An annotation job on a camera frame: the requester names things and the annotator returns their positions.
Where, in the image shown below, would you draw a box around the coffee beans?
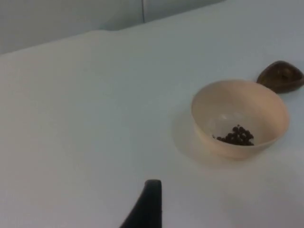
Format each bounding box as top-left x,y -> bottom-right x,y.
211,125 -> 255,146

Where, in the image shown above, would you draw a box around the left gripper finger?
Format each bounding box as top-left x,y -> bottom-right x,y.
118,179 -> 163,228

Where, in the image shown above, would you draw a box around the pale wooden bowl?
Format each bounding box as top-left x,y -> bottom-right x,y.
190,79 -> 291,161

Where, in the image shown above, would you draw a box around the dark wooden cup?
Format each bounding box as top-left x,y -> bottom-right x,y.
256,60 -> 304,94

